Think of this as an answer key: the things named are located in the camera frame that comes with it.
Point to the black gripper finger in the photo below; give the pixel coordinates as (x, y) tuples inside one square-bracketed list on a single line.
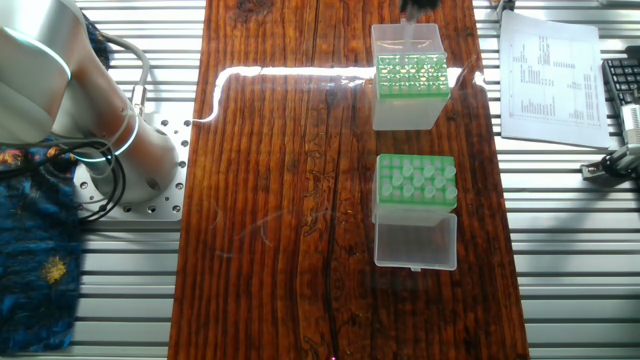
[(435, 5), (410, 7)]

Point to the tall green pipette tip holder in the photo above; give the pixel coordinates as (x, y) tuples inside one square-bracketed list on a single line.
[(415, 240)]

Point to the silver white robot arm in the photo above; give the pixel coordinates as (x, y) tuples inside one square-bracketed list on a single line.
[(60, 90)]

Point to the printed white paper sheet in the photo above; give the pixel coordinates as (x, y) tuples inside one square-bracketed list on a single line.
[(555, 85)]

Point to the black keyboard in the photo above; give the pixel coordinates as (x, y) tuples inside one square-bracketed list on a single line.
[(622, 80)]

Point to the brown wooden board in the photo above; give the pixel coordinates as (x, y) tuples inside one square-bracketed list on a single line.
[(270, 220)]

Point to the blue patterned cloth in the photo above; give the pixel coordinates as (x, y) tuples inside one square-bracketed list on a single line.
[(35, 270)]

